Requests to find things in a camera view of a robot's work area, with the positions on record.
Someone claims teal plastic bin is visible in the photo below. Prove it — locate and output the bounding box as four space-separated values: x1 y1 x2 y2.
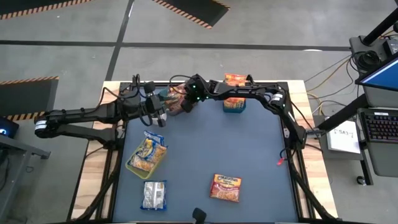
223 96 247 113

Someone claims black backlit keyboard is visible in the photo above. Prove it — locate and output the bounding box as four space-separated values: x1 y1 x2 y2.
363 111 398 142

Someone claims red Maruchan roast beef pack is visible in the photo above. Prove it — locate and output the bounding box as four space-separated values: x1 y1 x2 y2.
208 172 243 203

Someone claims black hazard-striped floor mat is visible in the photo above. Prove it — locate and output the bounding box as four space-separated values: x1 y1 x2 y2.
151 0 231 30
0 0 94 20
0 76 60 121

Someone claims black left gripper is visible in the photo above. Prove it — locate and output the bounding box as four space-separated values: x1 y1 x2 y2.
126 82 175 128

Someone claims blue-gray table mat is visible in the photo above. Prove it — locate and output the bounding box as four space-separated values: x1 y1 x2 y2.
113 85 299 223

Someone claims red-orange Maruchan noodle pack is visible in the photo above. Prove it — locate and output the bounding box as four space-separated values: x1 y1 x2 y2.
164 88 190 116

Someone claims dark gray plastic bin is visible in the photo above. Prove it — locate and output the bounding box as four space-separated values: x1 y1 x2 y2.
167 82 200 117

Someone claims monitor with blue screen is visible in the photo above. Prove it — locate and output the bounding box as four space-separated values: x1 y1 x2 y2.
355 57 398 93

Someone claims black metal rig frame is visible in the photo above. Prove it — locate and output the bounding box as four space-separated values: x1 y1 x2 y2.
67 74 338 224

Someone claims white paper label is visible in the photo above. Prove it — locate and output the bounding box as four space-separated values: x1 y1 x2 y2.
326 119 362 155

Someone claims gray workstation cart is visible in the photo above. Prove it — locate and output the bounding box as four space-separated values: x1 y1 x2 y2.
349 35 398 186

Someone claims small black device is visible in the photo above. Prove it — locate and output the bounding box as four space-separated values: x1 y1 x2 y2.
192 207 208 224

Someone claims black device with blue light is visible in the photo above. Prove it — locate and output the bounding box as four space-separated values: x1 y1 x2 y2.
0 117 20 139

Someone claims black diagonal cart strut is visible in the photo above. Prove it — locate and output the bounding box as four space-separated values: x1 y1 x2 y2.
317 93 369 133

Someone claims green plant in white pot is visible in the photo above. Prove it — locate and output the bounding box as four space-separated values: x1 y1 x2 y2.
155 88 172 125

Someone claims orange Maruchan noodle pack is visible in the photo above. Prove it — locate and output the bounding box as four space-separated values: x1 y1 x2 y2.
223 96 246 110
223 73 249 87

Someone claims black diagonal pole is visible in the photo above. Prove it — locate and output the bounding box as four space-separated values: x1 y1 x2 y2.
362 7 398 47

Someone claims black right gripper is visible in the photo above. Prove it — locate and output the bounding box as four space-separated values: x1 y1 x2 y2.
181 73 215 113

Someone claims coiled black cable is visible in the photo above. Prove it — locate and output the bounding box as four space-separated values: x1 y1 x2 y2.
354 49 385 74

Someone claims yellow-green plastic bin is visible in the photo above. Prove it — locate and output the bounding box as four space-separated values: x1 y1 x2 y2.
124 136 167 180

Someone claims gray metal side cart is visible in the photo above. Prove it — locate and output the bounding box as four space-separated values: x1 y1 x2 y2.
0 134 52 224

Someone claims white silver noodle packet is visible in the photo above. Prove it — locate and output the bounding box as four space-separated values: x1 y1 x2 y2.
143 130 166 147

